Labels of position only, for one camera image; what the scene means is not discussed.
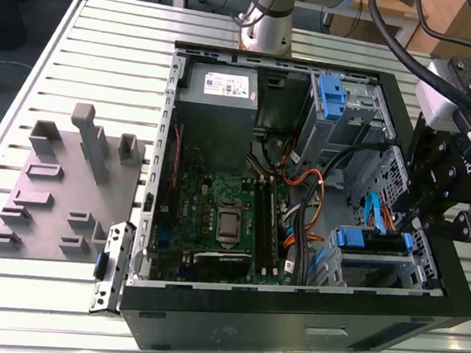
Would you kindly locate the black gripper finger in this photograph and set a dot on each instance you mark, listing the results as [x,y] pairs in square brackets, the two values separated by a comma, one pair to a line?
[425,174]
[468,226]

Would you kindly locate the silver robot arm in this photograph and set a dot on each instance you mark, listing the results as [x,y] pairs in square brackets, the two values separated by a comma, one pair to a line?
[271,25]

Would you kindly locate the metal disk bay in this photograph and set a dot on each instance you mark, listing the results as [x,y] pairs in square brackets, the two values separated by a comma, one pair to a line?
[377,259]

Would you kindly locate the metal optical drive cage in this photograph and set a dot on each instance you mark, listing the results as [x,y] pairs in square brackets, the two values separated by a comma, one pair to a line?
[318,138]

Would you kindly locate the blue drive latch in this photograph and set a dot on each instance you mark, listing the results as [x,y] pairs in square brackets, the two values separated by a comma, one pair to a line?
[330,98]

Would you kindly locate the wooden cabinet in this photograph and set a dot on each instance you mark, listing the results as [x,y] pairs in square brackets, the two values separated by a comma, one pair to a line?
[450,22]

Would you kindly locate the black RAM slot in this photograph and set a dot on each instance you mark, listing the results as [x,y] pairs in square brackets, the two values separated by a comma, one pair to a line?
[273,238]
[260,229]

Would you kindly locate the CPU socket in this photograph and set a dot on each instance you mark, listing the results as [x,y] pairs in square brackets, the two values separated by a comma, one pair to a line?
[230,206]

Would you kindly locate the silver CPU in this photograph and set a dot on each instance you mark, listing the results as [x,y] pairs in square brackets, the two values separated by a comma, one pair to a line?
[229,226]

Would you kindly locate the silver power supply unit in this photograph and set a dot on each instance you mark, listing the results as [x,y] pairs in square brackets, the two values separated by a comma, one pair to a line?
[214,133]

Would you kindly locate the black graphics card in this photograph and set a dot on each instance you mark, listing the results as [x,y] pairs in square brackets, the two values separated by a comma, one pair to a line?
[221,262]

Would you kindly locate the black PC case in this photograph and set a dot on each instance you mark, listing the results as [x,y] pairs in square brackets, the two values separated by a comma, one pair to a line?
[246,323]

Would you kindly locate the green motherboard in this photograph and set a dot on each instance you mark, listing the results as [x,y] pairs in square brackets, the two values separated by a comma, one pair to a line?
[197,227]

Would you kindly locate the grey parts rack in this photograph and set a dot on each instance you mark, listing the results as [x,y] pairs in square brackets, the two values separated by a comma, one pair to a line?
[71,194]

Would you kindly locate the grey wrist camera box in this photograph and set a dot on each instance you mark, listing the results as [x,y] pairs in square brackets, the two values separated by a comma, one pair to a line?
[434,104]

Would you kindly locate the wooden desk white frame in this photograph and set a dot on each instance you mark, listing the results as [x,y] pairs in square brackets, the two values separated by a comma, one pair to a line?
[398,4]

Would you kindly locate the metal expansion slot bracket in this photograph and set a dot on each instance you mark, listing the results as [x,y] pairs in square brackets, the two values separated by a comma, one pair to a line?
[115,256]

